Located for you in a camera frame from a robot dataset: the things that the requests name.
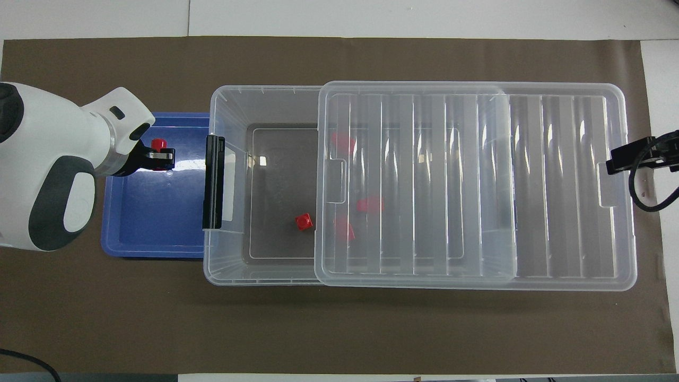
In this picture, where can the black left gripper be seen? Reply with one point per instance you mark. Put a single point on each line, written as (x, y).
(135, 162)

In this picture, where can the red block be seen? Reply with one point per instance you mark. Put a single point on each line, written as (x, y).
(342, 142)
(370, 204)
(304, 222)
(158, 144)
(345, 229)

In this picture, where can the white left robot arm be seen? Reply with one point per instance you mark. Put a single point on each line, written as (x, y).
(53, 138)

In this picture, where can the clear plastic storage box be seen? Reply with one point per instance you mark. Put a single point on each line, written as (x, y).
(276, 175)

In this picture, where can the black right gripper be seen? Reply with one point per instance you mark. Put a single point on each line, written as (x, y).
(669, 151)

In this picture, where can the clear ribbed box lid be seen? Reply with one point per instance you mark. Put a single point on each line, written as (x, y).
(557, 185)

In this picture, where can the brown paper table mat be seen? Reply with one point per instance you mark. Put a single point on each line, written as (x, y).
(339, 329)

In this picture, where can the blue plastic tray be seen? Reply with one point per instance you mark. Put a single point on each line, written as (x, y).
(154, 228)

